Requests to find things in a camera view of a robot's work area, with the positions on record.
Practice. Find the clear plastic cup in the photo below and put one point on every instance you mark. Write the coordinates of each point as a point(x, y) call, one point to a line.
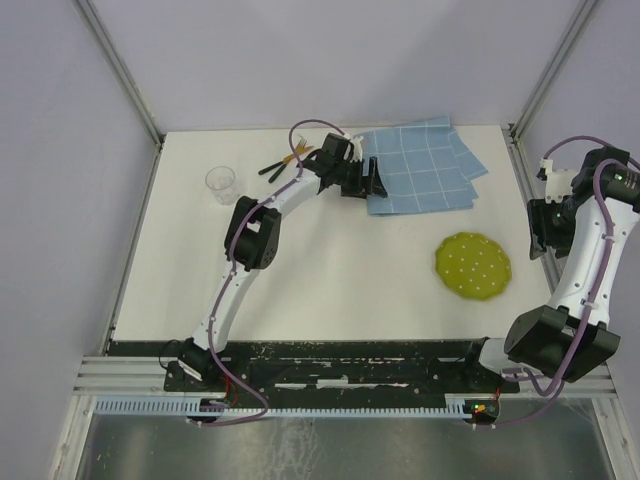
point(221, 181)

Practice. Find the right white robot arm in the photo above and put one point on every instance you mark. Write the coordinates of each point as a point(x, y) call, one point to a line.
point(585, 218)

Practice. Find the aluminium front rail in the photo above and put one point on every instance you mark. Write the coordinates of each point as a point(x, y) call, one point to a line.
point(144, 376)

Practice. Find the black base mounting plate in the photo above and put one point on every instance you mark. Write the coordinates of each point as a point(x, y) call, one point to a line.
point(326, 374)

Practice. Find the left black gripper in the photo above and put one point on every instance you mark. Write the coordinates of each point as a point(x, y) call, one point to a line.
point(365, 186)

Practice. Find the aluminium frame post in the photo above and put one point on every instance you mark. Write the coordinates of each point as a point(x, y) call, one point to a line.
point(90, 15)
point(577, 25)

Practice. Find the blue slotted cable duct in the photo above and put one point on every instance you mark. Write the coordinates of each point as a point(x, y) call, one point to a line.
point(199, 409)

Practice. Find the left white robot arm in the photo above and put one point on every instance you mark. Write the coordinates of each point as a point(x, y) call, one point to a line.
point(252, 239)

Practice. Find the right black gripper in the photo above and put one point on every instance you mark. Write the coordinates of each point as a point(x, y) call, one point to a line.
point(540, 233)

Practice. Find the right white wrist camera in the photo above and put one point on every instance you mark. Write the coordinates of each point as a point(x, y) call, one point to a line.
point(557, 183)

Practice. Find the right aluminium frame post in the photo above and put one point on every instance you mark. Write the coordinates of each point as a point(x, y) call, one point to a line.
point(577, 25)

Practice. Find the blue checkered cloth napkin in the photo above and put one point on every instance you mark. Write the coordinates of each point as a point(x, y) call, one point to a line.
point(425, 167)

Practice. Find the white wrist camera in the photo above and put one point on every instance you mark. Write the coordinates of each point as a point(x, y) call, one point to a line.
point(356, 149)
point(557, 183)

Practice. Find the left aluminium frame post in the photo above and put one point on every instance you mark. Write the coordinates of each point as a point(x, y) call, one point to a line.
point(90, 15)

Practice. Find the green polka dot plate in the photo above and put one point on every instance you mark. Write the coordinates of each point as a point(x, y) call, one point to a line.
point(472, 266)

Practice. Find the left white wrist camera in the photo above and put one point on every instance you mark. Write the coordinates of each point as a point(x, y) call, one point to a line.
point(356, 149)

